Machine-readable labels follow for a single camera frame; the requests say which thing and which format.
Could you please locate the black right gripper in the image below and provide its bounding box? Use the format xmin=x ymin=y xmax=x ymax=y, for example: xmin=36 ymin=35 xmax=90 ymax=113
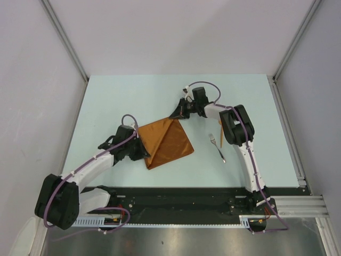
xmin=169 ymin=98 xmax=199 ymax=120

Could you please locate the orange-brown cloth napkin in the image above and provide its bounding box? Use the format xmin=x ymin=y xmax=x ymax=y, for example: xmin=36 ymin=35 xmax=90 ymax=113
xmin=139 ymin=118 xmax=194 ymax=170

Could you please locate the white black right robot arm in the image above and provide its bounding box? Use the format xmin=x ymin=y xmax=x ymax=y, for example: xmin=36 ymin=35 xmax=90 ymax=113
xmin=170 ymin=86 xmax=273 ymax=214

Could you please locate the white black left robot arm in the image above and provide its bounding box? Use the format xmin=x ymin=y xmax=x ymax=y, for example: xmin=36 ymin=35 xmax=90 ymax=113
xmin=34 ymin=125 xmax=150 ymax=230

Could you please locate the silver metal fork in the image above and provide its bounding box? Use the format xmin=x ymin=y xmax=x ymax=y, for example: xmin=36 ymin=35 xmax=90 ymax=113
xmin=208 ymin=133 xmax=226 ymax=163

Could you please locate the orange plastic spoon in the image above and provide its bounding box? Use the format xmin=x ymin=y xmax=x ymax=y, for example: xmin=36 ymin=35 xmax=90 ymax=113
xmin=218 ymin=121 xmax=224 ymax=148

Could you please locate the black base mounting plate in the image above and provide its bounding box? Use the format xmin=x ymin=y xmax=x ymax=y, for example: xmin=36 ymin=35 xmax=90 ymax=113
xmin=90 ymin=187 xmax=308 ymax=233

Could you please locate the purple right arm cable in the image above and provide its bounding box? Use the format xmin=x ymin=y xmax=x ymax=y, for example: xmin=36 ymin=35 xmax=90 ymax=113
xmin=182 ymin=81 xmax=290 ymax=235

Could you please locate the white slotted cable duct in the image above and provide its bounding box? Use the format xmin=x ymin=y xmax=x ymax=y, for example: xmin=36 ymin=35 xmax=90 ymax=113
xmin=72 ymin=214 xmax=249 ymax=228

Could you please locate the right aluminium side rail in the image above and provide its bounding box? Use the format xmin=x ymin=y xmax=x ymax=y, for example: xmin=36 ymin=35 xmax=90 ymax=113
xmin=267 ymin=76 xmax=308 ymax=187

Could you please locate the aluminium front frame rail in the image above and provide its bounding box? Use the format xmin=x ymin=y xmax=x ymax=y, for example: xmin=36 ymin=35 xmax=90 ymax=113
xmin=270 ymin=196 xmax=329 ymax=218

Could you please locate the left aluminium corner post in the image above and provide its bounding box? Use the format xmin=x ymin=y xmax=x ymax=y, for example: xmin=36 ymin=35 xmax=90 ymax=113
xmin=39 ymin=0 xmax=90 ymax=84

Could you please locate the aluminium corner post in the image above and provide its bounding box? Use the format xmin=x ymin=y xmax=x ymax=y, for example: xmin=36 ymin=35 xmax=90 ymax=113
xmin=39 ymin=0 xmax=90 ymax=84
xmin=272 ymin=0 xmax=324 ymax=83

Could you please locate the right aluminium corner post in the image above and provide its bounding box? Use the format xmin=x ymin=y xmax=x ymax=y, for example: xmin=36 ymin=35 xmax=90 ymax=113
xmin=272 ymin=0 xmax=324 ymax=83

